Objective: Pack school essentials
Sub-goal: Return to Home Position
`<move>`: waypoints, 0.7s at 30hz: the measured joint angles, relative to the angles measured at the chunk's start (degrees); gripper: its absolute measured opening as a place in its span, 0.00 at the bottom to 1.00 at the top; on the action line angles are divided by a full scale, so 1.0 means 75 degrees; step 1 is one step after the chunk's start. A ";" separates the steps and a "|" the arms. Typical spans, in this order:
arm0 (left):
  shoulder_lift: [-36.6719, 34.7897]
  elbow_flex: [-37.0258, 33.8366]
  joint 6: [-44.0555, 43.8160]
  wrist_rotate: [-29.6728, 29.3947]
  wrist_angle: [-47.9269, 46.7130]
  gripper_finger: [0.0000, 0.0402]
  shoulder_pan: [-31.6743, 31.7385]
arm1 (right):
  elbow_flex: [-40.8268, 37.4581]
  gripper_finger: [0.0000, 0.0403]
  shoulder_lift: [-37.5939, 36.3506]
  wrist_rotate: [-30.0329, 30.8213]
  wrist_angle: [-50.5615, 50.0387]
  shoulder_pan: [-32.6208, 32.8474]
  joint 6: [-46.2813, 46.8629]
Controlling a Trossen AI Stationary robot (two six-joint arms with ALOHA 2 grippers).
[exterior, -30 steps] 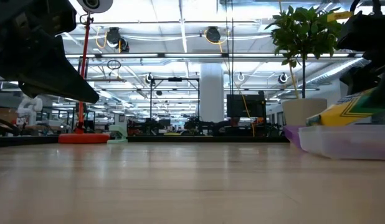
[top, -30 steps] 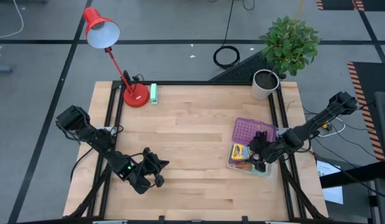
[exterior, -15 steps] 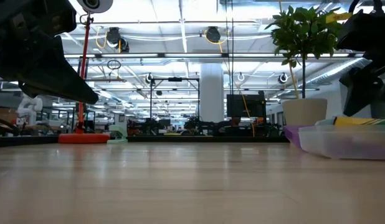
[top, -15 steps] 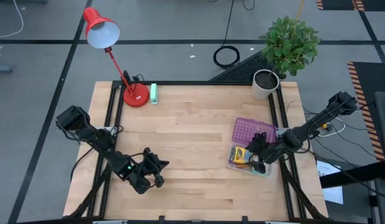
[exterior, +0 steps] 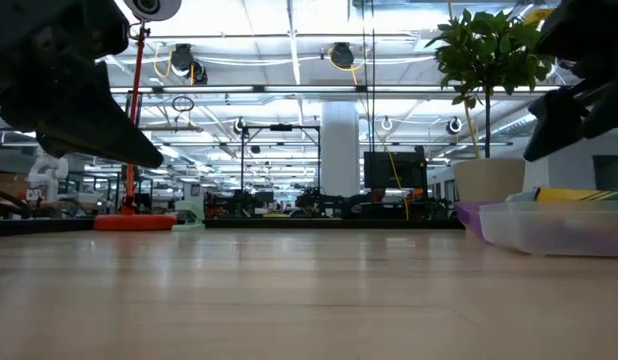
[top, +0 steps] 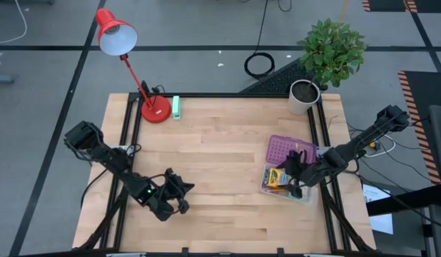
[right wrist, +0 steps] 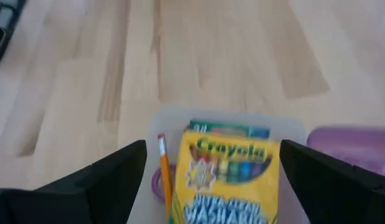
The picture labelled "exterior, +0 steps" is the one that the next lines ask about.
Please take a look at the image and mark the black frame stand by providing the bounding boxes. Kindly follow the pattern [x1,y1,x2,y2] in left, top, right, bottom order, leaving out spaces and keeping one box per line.
[240,123,322,197]

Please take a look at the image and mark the red desk lamp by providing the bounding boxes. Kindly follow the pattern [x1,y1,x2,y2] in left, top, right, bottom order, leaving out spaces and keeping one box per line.
[92,0,183,232]

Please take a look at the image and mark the white pillar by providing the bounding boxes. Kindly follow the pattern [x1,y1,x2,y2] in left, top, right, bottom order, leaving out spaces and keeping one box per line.
[320,102,361,197]

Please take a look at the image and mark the black aluminium table frame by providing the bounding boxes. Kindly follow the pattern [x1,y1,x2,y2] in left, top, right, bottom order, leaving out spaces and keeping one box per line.
[0,217,465,237]

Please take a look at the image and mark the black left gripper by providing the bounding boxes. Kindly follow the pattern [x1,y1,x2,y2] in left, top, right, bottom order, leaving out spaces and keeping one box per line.
[0,0,163,169]

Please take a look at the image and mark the potted green plant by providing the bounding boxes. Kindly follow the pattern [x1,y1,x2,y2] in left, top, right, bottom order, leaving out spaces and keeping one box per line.
[424,7,558,204]

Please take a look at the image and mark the black monitor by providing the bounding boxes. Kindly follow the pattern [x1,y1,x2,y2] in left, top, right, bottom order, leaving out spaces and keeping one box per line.
[363,146,429,190]

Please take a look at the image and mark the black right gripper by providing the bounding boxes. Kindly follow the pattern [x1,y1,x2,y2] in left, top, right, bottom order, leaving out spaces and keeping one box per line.
[522,0,618,162]

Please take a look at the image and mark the purple pencil case lid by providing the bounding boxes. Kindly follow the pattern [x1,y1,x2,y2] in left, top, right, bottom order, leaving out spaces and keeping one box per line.
[454,200,495,245]

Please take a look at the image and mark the clear plastic pencil case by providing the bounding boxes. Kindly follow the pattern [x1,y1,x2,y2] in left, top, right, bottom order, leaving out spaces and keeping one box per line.
[478,199,618,259]

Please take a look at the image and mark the black ceiling cable reel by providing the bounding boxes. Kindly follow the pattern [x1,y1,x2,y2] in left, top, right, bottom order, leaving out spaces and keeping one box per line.
[330,42,355,70]
[169,43,196,76]

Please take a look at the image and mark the mint green stapler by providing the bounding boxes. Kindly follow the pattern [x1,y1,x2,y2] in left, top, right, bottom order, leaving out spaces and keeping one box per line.
[171,199,206,232]

